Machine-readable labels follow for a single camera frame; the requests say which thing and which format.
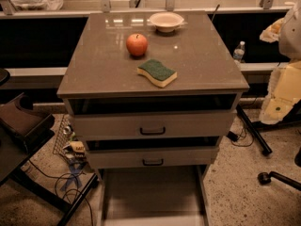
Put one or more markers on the white bowl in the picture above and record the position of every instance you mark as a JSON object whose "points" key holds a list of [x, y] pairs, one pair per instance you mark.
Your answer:
{"points": [[166, 22]]}

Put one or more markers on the red apple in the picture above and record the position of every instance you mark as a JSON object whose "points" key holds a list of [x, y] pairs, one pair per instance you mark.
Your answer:
{"points": [[137, 45]]}

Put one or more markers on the open bottom grey drawer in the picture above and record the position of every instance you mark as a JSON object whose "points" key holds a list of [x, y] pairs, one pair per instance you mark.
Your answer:
{"points": [[154, 196]]}

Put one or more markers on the top grey drawer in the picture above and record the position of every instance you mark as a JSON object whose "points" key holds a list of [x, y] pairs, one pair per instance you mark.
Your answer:
{"points": [[134, 126]]}

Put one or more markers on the blue tape strips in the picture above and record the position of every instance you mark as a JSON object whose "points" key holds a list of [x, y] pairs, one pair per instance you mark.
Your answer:
{"points": [[74, 177]]}

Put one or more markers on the black office chair base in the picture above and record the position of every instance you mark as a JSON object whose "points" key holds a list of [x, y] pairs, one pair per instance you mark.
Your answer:
{"points": [[265, 178]]}

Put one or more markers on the grey drawer cabinet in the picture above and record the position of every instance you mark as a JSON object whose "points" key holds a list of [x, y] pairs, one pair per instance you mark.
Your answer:
{"points": [[151, 105]]}

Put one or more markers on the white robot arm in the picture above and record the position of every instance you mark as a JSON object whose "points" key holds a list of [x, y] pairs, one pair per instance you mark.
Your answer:
{"points": [[284, 87]]}

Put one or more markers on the clear plastic water bottle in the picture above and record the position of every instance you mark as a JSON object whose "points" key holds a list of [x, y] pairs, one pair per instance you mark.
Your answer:
{"points": [[239, 52]]}

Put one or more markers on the black table leg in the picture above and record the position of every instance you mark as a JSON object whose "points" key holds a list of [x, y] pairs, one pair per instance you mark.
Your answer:
{"points": [[266, 150]]}

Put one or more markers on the middle grey drawer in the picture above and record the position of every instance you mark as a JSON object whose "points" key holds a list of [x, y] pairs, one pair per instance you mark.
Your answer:
{"points": [[161, 157]]}

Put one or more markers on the wire mesh basket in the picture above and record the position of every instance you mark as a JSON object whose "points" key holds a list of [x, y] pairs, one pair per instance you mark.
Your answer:
{"points": [[62, 136]]}

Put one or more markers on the green yellow sponge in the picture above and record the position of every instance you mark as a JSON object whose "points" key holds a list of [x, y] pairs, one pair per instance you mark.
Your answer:
{"points": [[157, 73]]}

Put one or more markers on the dark brown chair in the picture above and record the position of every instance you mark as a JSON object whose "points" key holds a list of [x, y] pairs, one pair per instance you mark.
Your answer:
{"points": [[23, 131]]}

